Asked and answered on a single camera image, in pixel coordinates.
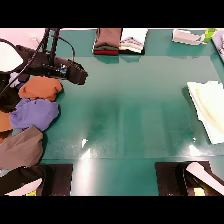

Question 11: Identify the pale grey garment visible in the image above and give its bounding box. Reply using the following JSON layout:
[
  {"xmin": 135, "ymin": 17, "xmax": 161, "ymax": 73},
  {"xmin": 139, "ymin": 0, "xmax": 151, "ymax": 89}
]
[{"xmin": 211, "ymin": 29, "xmax": 224, "ymax": 63}]

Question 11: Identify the folded brown garment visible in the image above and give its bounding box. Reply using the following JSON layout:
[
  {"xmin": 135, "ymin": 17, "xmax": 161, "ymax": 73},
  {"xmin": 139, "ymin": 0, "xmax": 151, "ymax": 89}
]
[{"xmin": 94, "ymin": 28, "xmax": 123, "ymax": 49}]

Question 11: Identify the black garment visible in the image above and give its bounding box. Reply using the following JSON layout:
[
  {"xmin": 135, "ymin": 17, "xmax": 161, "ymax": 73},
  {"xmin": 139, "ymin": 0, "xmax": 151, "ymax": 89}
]
[{"xmin": 0, "ymin": 71, "xmax": 22, "ymax": 113}]

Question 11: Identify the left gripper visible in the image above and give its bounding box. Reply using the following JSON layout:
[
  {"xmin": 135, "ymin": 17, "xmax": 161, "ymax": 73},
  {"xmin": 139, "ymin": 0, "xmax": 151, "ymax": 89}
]
[{"xmin": 65, "ymin": 61, "xmax": 90, "ymax": 86}]

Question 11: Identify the folded red garment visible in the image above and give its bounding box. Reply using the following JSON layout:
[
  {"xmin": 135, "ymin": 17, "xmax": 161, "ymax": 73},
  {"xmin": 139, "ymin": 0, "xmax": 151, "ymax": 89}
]
[{"xmin": 92, "ymin": 49, "xmax": 120, "ymax": 56}]

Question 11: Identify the folded striped garment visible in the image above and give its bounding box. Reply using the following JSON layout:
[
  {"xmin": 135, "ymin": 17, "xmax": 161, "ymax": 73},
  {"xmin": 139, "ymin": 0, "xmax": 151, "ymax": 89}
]
[{"xmin": 118, "ymin": 37, "xmax": 146, "ymax": 55}]

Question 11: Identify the light green object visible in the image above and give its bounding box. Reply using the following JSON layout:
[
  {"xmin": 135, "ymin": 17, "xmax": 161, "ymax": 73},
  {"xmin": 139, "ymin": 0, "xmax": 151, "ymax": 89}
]
[{"xmin": 203, "ymin": 28, "xmax": 218, "ymax": 44}]

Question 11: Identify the purple garment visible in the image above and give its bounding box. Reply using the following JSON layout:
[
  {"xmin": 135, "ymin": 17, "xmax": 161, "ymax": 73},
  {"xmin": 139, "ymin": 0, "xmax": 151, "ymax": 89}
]
[{"xmin": 9, "ymin": 97, "xmax": 61, "ymax": 132}]

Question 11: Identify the black cable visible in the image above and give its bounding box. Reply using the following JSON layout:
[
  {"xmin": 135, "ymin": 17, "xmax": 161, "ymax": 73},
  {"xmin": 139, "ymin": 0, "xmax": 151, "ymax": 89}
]
[{"xmin": 57, "ymin": 36, "xmax": 76, "ymax": 64}]

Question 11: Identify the orange garment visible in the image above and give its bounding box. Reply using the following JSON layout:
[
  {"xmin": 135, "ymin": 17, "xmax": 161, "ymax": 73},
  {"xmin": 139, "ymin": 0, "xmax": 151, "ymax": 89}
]
[{"xmin": 17, "ymin": 75, "xmax": 64, "ymax": 102}]

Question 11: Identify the grey-brown garment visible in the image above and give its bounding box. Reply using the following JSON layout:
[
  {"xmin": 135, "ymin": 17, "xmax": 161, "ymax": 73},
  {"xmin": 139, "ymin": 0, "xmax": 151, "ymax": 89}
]
[{"xmin": 0, "ymin": 125, "xmax": 45, "ymax": 171}]

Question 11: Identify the cream garment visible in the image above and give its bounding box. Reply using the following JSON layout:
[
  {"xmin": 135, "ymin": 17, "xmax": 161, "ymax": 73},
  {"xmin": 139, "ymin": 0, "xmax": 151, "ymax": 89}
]
[{"xmin": 186, "ymin": 79, "xmax": 224, "ymax": 146}]

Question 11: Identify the folded green garment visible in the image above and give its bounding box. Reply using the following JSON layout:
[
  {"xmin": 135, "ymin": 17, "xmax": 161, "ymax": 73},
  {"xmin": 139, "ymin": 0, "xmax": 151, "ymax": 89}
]
[{"xmin": 93, "ymin": 45, "xmax": 120, "ymax": 52}]

